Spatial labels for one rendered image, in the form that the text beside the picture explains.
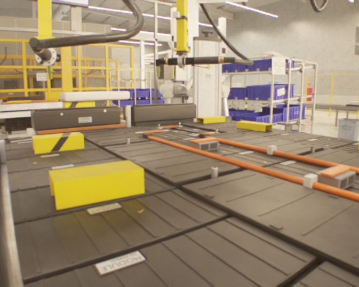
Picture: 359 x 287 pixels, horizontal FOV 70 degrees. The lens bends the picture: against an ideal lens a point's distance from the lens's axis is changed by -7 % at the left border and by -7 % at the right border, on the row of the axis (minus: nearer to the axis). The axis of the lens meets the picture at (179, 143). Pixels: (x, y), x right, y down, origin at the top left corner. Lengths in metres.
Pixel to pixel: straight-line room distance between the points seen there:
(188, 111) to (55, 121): 0.77
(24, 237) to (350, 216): 0.45
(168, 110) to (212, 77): 1.68
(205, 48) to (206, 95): 0.53
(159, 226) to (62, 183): 0.16
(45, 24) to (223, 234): 1.11
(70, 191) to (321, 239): 0.36
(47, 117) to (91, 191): 0.94
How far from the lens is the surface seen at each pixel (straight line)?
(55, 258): 0.34
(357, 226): 0.42
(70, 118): 1.39
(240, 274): 0.30
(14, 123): 5.68
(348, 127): 7.26
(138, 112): 1.51
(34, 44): 0.96
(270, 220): 0.40
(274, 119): 4.00
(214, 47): 3.26
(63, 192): 0.45
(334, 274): 0.32
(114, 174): 0.46
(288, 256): 0.34
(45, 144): 0.88
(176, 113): 1.63
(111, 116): 1.44
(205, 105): 3.18
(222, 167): 0.63
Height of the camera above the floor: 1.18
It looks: 11 degrees down
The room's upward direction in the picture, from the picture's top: straight up
